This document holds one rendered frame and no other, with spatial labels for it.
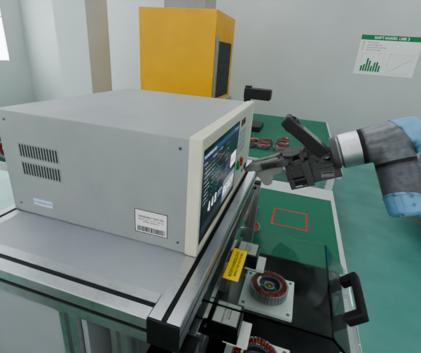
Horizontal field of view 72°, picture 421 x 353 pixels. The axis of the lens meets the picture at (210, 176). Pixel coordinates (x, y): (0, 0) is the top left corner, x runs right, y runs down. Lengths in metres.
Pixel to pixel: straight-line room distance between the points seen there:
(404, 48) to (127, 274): 5.75
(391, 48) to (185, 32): 3.39
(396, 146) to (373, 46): 5.23
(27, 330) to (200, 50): 3.85
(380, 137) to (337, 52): 5.16
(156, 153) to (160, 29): 3.99
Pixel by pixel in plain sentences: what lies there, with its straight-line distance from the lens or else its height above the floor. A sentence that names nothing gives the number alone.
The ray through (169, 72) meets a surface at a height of 1.16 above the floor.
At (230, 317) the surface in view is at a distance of 0.68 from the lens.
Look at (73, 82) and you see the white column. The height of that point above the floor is 0.94.
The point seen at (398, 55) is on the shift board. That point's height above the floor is 1.62.
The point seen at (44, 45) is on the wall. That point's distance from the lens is 8.21.
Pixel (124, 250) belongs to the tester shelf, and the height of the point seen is 1.11.
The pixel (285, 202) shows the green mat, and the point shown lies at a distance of 1.56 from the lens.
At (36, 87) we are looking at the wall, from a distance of 8.59.
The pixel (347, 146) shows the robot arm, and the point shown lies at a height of 1.28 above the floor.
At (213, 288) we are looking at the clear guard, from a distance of 0.52.
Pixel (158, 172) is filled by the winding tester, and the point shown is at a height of 1.26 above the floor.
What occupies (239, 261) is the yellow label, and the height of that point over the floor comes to 1.07.
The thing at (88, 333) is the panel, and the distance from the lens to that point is 0.53.
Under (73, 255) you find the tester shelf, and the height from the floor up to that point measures 1.11.
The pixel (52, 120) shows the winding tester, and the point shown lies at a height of 1.31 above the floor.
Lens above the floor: 1.43
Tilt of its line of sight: 23 degrees down
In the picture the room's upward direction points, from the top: 4 degrees clockwise
